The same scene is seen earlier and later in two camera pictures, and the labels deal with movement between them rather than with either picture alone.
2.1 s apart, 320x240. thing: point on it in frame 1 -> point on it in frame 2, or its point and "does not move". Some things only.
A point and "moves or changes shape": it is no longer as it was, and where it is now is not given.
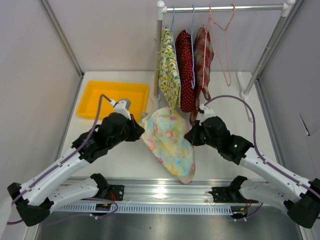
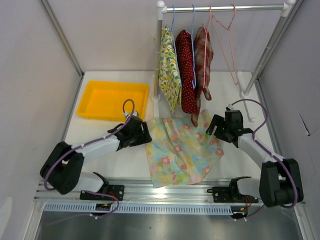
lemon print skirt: x=169 y=74 does not move
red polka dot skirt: x=185 y=47 does not move
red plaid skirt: x=203 y=56 does not move
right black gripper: x=196 y=133 -> x=219 y=127
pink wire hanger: x=205 y=46 does not move
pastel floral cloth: x=164 y=136 moves or changes shape
